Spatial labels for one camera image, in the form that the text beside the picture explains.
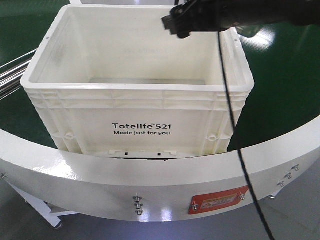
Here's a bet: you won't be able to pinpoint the black hanging cable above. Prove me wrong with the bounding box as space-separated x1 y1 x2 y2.
216 29 276 240

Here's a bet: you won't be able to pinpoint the white conveyor support leg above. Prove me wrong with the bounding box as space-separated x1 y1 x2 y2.
5 180 79 230

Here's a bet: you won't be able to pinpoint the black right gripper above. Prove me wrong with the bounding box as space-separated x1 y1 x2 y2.
161 0 251 39

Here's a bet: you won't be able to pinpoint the red warning label plate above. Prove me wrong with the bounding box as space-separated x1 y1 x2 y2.
188 185 249 215

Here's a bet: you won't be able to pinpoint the chrome metal rail bars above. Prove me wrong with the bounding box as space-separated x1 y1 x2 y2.
0 48 38 100

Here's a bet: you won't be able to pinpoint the white curved conveyor rim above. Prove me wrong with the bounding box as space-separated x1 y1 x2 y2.
0 118 320 222

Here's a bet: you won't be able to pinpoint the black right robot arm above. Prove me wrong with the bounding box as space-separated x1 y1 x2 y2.
161 0 320 39

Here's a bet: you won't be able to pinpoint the white plastic Totelife tote box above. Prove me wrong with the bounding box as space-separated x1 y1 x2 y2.
21 4 255 159

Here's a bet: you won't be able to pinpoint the white machine housing behind box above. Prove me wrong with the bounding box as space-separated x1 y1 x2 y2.
69 0 187 6

